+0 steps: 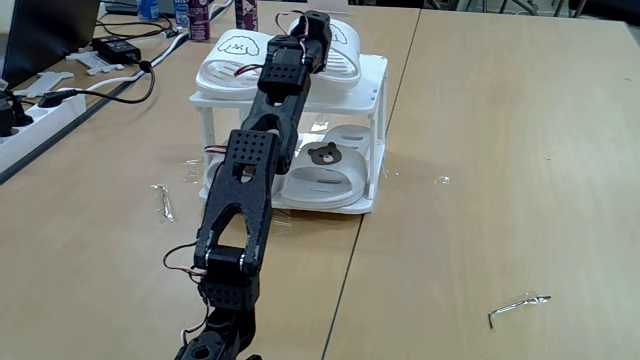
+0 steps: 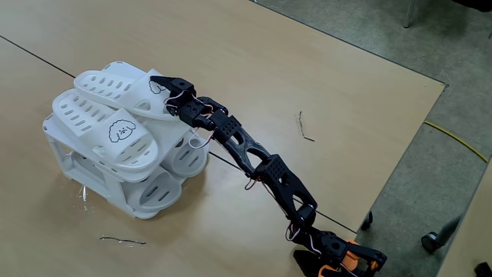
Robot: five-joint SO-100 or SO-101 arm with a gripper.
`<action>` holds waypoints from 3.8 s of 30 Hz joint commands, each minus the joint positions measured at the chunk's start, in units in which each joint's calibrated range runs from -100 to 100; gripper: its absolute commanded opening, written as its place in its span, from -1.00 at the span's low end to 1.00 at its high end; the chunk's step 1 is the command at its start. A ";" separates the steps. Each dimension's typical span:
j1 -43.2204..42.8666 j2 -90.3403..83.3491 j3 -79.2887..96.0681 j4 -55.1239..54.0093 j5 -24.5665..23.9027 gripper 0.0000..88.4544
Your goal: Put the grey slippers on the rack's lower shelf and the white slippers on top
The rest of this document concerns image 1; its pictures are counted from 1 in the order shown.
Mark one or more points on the black power adapter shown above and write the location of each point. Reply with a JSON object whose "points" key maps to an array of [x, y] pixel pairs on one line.
{"points": [[116, 50]]}

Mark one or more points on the blue drink can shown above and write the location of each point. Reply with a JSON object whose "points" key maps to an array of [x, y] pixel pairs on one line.
{"points": [[147, 9], [180, 12]]}

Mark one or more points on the black laptop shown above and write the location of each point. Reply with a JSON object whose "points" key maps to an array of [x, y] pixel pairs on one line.
{"points": [[50, 35]]}

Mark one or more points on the white two-tier shoe rack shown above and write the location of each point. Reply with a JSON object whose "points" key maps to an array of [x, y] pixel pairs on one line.
{"points": [[370, 80]]}

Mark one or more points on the white power strip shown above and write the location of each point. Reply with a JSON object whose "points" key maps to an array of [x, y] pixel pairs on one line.
{"points": [[40, 130]]}

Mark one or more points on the white flat plastic part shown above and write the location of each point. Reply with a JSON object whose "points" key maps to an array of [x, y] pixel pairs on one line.
{"points": [[92, 61], [42, 82]]}

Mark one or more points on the white puppy slipper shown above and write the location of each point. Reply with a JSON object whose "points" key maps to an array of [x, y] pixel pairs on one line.
{"points": [[207, 65], [352, 45]]}

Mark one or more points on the black plug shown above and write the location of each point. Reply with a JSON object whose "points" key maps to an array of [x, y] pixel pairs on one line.
{"points": [[10, 117]]}

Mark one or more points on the metal chair base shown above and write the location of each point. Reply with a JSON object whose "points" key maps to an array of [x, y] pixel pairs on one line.
{"points": [[527, 6]]}

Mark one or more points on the purple drink can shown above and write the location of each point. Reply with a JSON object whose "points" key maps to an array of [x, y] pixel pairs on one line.
{"points": [[199, 22], [246, 14]]}

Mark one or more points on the grey bear slipper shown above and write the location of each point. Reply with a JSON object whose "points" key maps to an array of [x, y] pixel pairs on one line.
{"points": [[209, 180], [345, 170]]}

